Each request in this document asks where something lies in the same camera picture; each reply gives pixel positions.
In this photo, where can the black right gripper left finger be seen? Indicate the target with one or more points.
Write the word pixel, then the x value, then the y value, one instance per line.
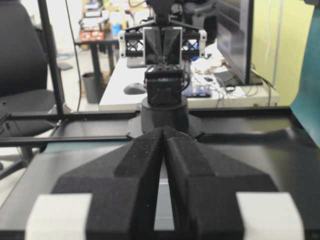
pixel 112 197

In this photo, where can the red white box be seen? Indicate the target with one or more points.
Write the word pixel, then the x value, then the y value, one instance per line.
pixel 92 36

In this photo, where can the black office chair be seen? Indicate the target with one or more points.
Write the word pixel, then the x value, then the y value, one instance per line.
pixel 23 65

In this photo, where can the black trash bin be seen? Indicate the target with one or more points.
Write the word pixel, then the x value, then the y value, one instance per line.
pixel 93 88

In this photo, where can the black computer monitor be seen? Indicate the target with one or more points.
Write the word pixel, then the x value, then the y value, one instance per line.
pixel 234 38

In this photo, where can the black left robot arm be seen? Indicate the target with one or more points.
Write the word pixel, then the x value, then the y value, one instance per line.
pixel 164 104

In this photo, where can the blue white device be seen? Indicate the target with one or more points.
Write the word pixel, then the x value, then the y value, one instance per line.
pixel 197 91

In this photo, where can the teal backdrop sheet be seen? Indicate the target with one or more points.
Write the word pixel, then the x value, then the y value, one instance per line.
pixel 306 105

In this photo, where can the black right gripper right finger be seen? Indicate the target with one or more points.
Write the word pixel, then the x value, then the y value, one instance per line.
pixel 225 199

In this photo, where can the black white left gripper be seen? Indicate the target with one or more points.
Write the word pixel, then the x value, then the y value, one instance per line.
pixel 162 43

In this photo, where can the black background desk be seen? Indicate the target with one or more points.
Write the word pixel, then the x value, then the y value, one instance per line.
pixel 95 47

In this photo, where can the black computer mouse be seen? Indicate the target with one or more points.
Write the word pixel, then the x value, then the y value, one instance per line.
pixel 134 89

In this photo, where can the white office desk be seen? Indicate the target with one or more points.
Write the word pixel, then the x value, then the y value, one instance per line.
pixel 210 73

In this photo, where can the black metal frame post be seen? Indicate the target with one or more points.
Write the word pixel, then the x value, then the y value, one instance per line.
pixel 52 58

